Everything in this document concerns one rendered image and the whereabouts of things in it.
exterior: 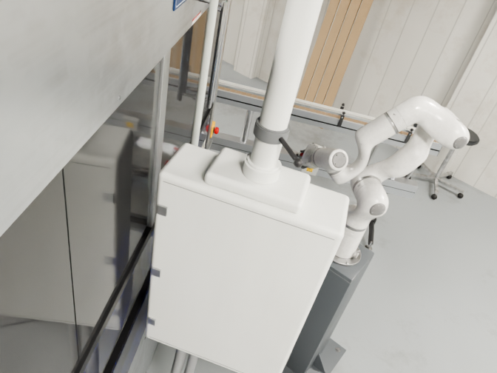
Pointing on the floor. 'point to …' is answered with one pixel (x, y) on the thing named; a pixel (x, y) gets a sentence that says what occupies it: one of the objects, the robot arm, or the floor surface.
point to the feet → (370, 234)
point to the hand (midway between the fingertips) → (303, 155)
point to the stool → (444, 168)
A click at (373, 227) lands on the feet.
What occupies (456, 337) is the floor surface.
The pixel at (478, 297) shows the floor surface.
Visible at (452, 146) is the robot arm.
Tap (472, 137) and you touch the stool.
